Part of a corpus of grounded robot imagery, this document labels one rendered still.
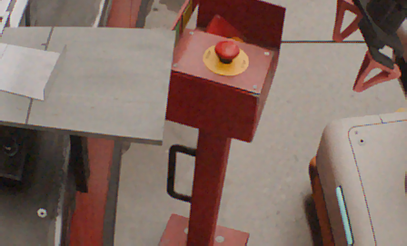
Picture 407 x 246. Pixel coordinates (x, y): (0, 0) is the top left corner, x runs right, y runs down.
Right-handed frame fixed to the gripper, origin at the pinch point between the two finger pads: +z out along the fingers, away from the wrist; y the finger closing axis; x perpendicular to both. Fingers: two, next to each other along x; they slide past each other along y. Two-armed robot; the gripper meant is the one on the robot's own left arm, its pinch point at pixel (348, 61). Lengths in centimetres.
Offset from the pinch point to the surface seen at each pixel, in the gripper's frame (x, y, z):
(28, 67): -38.7, -2.7, 19.0
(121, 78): -27.0, 1.0, 13.3
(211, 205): 21, -24, 61
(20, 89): -39.8, 1.1, 19.6
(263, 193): 56, -50, 83
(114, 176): 20, -56, 96
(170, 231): 26, -33, 85
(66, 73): -33.4, -1.0, 16.6
